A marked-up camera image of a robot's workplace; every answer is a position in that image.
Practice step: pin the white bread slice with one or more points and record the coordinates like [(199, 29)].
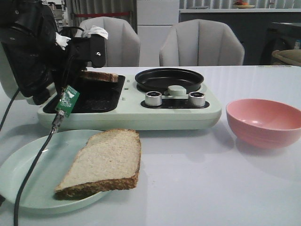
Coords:
[(100, 76)]

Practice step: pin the white refrigerator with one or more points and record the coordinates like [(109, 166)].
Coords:
[(154, 19)]

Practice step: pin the dark kitchen counter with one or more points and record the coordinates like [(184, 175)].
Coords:
[(249, 25)]

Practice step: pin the silver control knob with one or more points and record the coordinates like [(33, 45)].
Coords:
[(153, 98), (196, 99)]

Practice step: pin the mint green breakfast maker base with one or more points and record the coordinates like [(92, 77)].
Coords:
[(125, 108)]

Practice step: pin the right silver control knob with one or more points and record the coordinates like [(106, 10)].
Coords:
[(196, 99)]

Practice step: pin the black round frying pan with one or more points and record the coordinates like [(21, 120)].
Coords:
[(159, 79)]

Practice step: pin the left beige armchair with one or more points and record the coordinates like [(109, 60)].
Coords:
[(122, 46)]

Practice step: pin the beige armchair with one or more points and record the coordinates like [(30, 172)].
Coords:
[(122, 46), (201, 42)]

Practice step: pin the whole wheat bread slice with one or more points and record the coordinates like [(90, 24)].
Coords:
[(110, 160)]

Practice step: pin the fruit plate on counter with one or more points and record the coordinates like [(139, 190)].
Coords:
[(240, 4)]

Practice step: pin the pink plastic bowl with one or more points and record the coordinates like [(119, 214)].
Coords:
[(264, 123)]

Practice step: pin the green circuit board left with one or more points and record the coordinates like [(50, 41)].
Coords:
[(67, 101)]

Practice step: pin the red barrier belt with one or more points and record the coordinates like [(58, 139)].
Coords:
[(103, 14)]

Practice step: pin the right beige armchair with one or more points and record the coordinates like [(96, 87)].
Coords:
[(201, 42)]

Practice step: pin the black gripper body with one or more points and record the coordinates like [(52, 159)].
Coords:
[(76, 52)]

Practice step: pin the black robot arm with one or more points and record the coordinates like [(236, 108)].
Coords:
[(42, 59)]

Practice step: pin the left silver control knob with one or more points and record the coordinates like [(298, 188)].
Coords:
[(153, 98)]

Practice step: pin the grey curtain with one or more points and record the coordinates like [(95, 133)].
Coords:
[(101, 6)]

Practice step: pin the mint green pan handle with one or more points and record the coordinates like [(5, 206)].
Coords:
[(175, 90)]

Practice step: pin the mint green round plate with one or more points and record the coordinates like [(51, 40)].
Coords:
[(54, 162)]

